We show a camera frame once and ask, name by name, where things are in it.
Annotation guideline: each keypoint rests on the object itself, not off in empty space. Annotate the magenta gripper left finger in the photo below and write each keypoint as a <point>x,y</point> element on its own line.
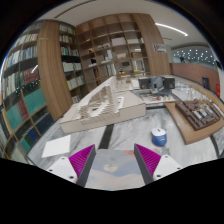
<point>75,168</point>

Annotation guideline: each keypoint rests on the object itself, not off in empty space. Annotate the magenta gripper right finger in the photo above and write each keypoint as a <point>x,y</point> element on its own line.
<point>153,166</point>

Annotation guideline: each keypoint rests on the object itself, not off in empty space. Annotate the blue and white computer mouse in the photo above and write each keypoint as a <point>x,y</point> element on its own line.
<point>159,137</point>

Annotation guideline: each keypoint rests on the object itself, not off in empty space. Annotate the grey patterned mouse pad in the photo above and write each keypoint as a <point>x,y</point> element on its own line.
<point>114,170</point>

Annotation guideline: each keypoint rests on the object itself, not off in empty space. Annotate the white sheet of paper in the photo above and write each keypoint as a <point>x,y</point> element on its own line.
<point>57,146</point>

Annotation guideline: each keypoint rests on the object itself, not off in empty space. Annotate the white architectural building model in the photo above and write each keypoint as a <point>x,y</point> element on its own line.
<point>109,103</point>

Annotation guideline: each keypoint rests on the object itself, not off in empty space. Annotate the glass display case with model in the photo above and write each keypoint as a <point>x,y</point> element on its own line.
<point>157,98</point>

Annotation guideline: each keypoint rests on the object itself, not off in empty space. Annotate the dark brown architectural model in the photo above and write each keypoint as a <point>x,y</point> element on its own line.
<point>199,115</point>

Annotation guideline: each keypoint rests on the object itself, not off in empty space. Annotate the left bookshelf with books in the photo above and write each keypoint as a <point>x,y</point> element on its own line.
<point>24,116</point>

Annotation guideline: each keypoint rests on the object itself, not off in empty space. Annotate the wooden wall bookshelf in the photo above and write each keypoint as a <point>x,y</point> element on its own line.
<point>111,45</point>

